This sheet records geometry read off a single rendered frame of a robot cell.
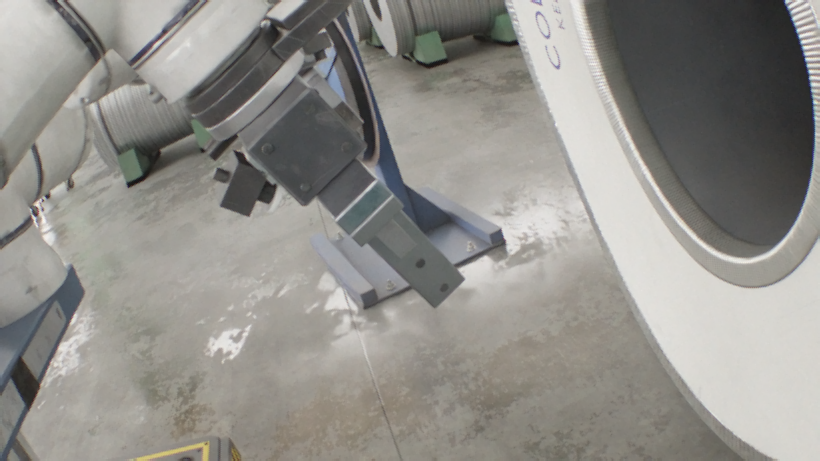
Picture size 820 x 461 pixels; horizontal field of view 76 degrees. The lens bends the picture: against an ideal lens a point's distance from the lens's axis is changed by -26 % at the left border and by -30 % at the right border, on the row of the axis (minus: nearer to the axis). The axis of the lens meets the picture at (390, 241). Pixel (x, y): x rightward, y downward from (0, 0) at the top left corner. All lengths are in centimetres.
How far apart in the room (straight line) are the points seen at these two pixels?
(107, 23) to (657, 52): 89
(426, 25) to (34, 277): 494
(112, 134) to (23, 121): 527
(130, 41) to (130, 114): 516
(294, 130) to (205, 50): 7
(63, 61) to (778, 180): 98
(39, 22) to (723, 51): 106
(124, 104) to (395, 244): 518
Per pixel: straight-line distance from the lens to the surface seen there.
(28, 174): 100
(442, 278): 42
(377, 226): 36
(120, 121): 557
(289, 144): 37
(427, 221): 245
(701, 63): 114
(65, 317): 99
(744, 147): 110
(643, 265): 113
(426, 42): 560
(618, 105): 103
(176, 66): 38
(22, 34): 36
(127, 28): 38
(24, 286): 95
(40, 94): 37
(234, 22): 38
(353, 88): 197
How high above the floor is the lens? 96
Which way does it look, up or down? 22 degrees down
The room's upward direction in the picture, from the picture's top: 19 degrees counter-clockwise
